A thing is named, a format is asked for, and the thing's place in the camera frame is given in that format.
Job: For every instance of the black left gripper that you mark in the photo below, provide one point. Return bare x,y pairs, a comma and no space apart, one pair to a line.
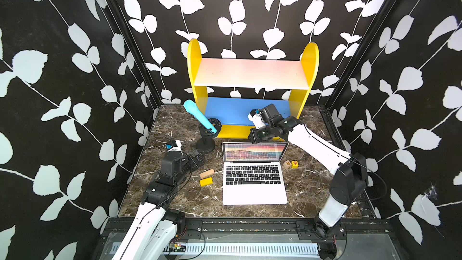
200,160

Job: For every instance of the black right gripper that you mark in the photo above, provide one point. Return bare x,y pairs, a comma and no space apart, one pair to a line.
255,139

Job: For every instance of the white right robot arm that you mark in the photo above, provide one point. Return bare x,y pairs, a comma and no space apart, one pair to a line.
350,176

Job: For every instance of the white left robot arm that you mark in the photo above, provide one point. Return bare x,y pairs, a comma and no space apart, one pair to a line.
155,224

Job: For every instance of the black microphone stand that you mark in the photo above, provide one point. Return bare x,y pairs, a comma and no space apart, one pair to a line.
206,144

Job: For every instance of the natural wooden block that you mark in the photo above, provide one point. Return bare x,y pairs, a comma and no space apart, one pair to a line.
207,174

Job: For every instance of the yellow wooden block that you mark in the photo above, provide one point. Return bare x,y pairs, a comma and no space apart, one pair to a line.
206,181

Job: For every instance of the wooden letter cube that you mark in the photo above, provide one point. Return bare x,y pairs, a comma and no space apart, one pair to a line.
287,165

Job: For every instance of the yellow number cube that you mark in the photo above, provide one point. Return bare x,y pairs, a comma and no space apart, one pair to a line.
294,164

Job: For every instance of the cyan toy microphone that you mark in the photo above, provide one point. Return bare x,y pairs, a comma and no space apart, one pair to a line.
191,107

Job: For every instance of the yellow blue toy shelf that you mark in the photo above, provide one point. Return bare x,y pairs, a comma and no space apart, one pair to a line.
298,77

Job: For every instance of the small green circuit board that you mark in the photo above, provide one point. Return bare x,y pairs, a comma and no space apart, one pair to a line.
176,248

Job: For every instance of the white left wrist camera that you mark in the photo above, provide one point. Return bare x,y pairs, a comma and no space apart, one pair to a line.
174,145

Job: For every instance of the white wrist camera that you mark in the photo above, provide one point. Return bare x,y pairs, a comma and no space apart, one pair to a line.
174,145
256,118

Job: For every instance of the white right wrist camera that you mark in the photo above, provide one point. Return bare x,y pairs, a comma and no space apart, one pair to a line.
256,118

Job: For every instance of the white slotted cable duct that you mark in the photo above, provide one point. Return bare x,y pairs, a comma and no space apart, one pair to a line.
290,250

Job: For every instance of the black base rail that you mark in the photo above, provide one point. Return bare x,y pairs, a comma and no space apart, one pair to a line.
193,227

